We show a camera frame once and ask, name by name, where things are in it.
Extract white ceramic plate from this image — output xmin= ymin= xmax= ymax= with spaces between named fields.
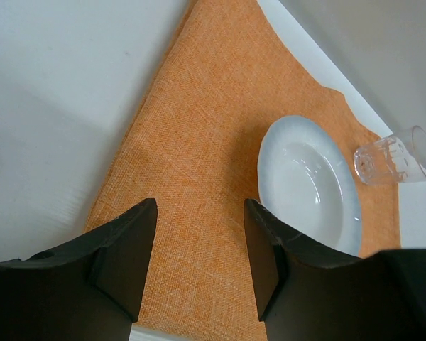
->
xmin=257 ymin=115 xmax=362 ymax=256

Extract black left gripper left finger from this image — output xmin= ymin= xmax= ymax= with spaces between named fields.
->
xmin=0 ymin=198 xmax=158 ymax=340

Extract clear plastic cup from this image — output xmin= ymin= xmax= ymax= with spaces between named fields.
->
xmin=354 ymin=126 xmax=426 ymax=185

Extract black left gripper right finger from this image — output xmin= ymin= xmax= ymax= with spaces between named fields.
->
xmin=244 ymin=199 xmax=426 ymax=340

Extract orange cloth placemat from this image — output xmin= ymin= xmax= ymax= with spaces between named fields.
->
xmin=83 ymin=0 xmax=404 ymax=341

